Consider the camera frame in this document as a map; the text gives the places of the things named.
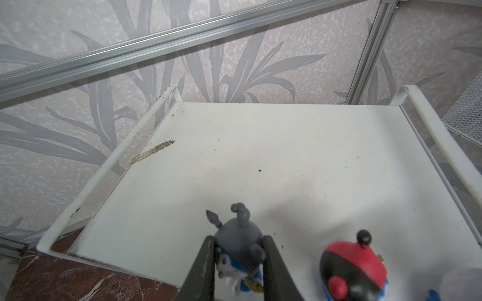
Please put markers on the grey suit Doraemon figure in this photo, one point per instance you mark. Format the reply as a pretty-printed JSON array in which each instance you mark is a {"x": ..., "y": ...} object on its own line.
[{"x": 239, "y": 253}]

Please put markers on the blue white small figure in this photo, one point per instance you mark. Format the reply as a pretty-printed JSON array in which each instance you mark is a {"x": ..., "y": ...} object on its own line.
[{"x": 461, "y": 284}]

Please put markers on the red ladybug Doraemon figure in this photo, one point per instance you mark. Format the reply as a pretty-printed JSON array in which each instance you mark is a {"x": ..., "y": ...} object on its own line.
[{"x": 352, "y": 270}]

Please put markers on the white two-tier shelf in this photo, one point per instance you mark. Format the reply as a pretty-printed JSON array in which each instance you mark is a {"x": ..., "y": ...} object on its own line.
[{"x": 310, "y": 175}]

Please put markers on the white wire mesh basket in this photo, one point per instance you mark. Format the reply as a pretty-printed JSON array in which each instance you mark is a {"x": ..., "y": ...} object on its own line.
[{"x": 464, "y": 116}]

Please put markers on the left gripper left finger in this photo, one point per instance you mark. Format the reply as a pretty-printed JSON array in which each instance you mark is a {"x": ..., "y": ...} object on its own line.
[{"x": 200, "y": 282}]

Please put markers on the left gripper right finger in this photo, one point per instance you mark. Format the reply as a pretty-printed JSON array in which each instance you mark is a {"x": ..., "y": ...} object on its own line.
[{"x": 278, "y": 283}]

